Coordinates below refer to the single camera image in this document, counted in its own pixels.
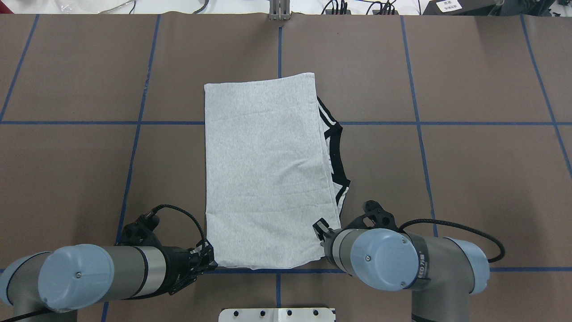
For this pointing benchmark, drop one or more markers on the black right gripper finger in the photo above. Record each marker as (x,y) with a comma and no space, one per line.
(321,227)

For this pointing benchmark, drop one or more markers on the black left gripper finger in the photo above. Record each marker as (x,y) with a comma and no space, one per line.
(202,258)

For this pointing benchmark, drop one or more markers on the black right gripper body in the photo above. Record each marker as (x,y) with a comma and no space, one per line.
(320,226)

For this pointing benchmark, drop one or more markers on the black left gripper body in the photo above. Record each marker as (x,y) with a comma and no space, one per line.
(175,264)

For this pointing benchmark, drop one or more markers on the grey cartoon print t-shirt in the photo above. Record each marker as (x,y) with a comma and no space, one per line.
(273,169)

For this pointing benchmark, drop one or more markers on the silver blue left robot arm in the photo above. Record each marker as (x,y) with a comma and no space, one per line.
(51,286)

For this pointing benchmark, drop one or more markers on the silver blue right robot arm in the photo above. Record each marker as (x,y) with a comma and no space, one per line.
(441,272)

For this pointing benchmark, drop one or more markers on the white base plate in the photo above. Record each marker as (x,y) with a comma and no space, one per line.
(311,314)

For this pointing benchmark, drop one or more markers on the aluminium frame post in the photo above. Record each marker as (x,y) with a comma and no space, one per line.
(279,10)

